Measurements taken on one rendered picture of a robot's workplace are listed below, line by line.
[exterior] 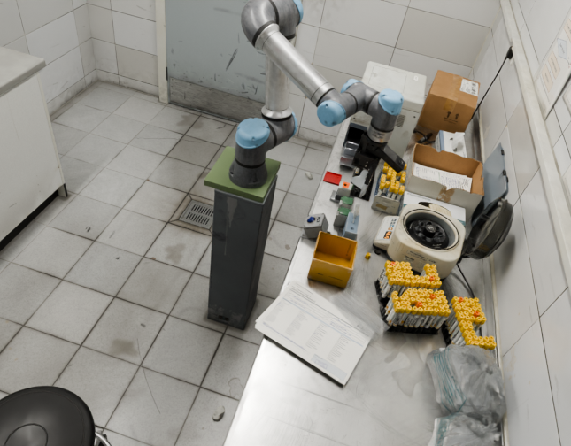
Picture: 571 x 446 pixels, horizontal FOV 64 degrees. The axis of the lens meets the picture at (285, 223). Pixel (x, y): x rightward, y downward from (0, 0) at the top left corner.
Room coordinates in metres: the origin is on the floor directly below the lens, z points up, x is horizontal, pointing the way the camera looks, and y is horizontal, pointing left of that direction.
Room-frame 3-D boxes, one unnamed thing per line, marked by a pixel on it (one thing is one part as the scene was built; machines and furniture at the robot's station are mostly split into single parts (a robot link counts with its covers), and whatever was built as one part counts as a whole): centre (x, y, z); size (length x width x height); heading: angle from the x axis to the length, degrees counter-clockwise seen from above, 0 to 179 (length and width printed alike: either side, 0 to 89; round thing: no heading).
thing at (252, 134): (1.41, 0.18, 1.07); 0.13 x 0.12 x 0.14; 147
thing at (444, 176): (1.57, -0.59, 0.95); 0.29 x 0.25 x 0.15; 83
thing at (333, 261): (1.04, -0.18, 0.92); 0.13 x 0.13 x 0.10; 84
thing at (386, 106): (1.28, -0.23, 1.36); 0.09 x 0.08 x 0.11; 58
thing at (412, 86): (1.90, -0.34, 1.03); 0.31 x 0.27 x 0.30; 173
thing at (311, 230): (1.19, -0.13, 0.92); 0.13 x 0.07 x 0.08; 83
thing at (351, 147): (1.72, -0.22, 0.92); 0.21 x 0.07 x 0.05; 173
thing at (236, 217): (1.41, 0.18, 0.44); 0.20 x 0.20 x 0.87; 83
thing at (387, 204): (1.50, -0.38, 0.91); 0.20 x 0.10 x 0.07; 173
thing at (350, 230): (1.18, -0.23, 0.92); 0.10 x 0.07 x 0.10; 175
